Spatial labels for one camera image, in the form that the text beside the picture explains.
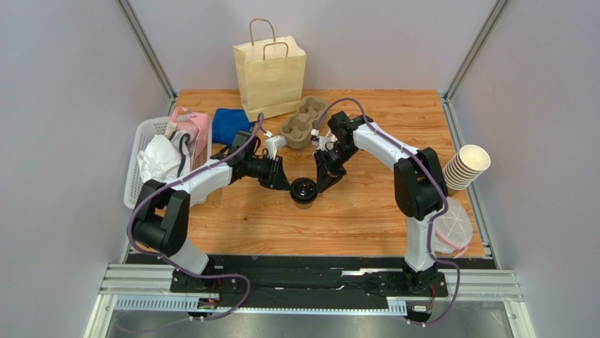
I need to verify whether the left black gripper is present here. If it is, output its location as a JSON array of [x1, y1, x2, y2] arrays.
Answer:
[[245, 154, 292, 192]]

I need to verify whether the black plastic cup lid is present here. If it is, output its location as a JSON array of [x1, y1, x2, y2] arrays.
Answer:
[[290, 177, 318, 205]]

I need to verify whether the brown paper coffee cup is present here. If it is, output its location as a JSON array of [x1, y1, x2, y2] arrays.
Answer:
[[294, 202, 313, 210]]

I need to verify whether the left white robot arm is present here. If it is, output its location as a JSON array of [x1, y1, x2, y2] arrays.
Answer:
[[127, 131, 292, 280]]

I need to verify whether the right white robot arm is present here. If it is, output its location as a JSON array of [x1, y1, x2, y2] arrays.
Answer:
[[313, 112, 447, 294]]

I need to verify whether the bundle of white wrapped straws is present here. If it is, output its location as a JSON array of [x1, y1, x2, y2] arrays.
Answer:
[[320, 130, 337, 147]]

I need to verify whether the grey pulp cup carrier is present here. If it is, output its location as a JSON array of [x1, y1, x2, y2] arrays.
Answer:
[[280, 96, 327, 149]]

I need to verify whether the blue folded cloth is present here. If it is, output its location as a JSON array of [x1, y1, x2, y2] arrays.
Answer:
[[212, 108, 254, 146]]

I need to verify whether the pink cloth bag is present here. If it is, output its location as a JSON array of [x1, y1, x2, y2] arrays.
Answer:
[[165, 106, 212, 158]]

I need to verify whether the brown paper bag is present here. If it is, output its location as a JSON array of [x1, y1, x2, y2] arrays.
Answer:
[[233, 26, 306, 122]]

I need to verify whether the white crumpled cloth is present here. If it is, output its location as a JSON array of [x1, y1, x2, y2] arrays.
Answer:
[[137, 130, 191, 182]]

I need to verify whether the white plastic basket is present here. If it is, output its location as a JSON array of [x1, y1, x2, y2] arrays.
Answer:
[[123, 113, 213, 209]]

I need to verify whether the stack of paper cups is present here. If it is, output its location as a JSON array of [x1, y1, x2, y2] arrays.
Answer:
[[442, 144, 491, 191]]

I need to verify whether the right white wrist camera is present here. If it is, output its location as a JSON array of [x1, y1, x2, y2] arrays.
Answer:
[[311, 129, 330, 150]]

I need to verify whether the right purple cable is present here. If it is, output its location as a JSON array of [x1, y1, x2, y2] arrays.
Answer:
[[313, 97, 463, 327]]

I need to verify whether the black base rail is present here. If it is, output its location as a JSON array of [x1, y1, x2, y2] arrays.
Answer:
[[166, 255, 456, 314]]

